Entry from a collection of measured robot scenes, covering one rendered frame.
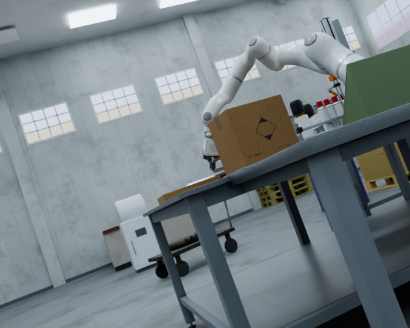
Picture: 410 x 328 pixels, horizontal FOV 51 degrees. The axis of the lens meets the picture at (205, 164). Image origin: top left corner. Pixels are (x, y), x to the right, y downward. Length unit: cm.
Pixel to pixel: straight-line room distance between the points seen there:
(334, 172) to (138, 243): 658
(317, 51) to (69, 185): 1049
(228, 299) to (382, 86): 94
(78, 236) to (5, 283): 204
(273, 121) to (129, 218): 579
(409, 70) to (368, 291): 90
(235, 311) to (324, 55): 109
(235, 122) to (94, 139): 1037
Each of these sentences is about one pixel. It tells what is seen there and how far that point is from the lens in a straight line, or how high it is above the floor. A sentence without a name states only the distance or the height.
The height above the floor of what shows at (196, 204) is 77.
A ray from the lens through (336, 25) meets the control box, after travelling 263.
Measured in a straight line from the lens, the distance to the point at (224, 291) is 163.
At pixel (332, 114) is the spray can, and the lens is 260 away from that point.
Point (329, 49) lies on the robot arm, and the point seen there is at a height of 118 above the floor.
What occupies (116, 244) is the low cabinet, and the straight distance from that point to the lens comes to 936.
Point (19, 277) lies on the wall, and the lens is 1206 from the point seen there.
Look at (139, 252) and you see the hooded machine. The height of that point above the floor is 32.
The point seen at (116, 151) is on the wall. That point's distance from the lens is 1210.
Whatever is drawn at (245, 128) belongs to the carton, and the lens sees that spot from 192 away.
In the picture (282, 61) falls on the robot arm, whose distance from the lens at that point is 216.
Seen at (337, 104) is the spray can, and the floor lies 103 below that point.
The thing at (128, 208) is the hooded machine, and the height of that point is 109.
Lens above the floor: 78
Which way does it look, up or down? 5 degrees up
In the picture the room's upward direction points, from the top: 20 degrees counter-clockwise
